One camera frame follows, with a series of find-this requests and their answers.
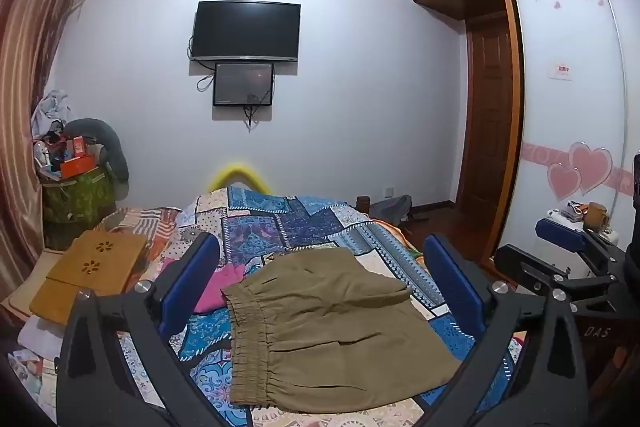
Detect yellow curved object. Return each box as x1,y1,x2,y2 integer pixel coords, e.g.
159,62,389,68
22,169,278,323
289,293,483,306
207,161,271,194

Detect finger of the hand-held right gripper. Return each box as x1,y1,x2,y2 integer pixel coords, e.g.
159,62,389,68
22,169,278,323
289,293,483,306
535,216,626,280
492,244,622,306

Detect white wardrobe with pink hearts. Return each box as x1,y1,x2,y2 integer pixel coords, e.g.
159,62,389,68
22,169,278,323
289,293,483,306
502,0,640,258

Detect white crumpled cloth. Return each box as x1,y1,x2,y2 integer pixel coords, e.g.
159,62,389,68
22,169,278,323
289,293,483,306
19,314,68,350

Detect black television cable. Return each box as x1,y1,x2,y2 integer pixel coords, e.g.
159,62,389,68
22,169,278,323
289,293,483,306
196,59,217,92

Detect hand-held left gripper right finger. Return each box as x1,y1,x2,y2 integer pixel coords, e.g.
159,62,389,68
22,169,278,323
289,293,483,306
424,234,590,427

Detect grey neck pillow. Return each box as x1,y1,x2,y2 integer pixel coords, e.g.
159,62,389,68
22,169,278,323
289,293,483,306
65,119,131,182

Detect green fabric storage box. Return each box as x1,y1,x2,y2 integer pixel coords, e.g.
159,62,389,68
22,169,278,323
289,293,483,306
41,169,117,225

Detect khaki pants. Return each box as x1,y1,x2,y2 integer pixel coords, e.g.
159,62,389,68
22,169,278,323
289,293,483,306
220,248,463,414

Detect blue patchwork blanket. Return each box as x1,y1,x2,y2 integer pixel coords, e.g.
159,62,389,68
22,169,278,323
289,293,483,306
107,186,528,427

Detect black wall television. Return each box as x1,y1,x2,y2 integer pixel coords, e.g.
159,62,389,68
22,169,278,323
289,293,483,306
190,0,302,62

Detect small black monitor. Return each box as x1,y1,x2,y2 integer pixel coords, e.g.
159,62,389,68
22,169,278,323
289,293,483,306
212,62,275,108

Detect striped brown curtain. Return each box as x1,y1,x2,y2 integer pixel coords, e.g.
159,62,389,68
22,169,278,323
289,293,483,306
0,0,93,268

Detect striped orange bedsheet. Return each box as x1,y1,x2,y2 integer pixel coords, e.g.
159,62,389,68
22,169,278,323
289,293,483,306
100,207,182,260

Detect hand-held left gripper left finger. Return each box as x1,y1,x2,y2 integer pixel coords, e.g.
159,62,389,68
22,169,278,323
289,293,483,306
55,232,236,427

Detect brown cup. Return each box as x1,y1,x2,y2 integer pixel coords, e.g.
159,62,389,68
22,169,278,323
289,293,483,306
586,202,611,230

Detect pile of printed papers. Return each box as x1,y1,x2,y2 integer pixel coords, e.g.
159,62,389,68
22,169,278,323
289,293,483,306
7,347,58,410

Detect pink garment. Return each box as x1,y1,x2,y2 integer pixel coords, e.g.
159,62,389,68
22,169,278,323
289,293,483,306
160,257,246,314

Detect orange box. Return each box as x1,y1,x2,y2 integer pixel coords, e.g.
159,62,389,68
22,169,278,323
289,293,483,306
60,154,98,178

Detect white clothes pile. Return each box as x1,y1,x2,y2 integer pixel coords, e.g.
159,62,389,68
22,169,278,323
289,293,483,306
31,89,71,138

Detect wooden lap desk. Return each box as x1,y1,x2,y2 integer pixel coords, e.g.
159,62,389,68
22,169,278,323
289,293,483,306
29,229,151,327

